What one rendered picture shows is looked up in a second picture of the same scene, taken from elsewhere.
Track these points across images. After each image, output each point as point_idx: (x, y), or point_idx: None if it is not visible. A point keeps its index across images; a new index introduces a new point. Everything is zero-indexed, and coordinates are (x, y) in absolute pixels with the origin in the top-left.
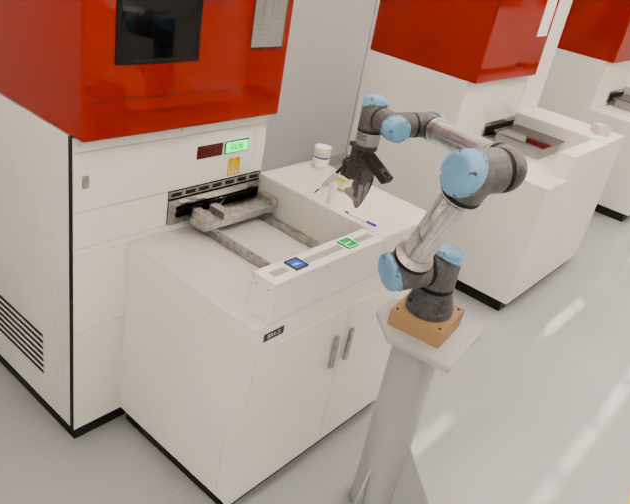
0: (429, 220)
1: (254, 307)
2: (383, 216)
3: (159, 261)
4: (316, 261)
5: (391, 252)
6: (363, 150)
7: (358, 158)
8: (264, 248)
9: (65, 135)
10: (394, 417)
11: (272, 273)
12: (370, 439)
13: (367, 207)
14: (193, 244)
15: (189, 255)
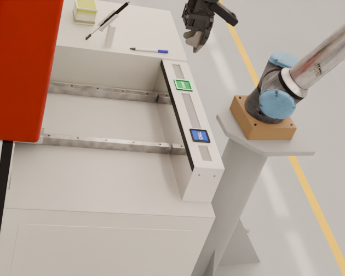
0: (334, 57)
1: (193, 195)
2: (151, 35)
3: (57, 206)
4: (201, 122)
5: (276, 88)
6: (215, 1)
7: (203, 8)
8: (88, 125)
9: None
10: (242, 202)
11: (203, 158)
12: (214, 228)
13: (130, 31)
14: (42, 163)
15: (62, 179)
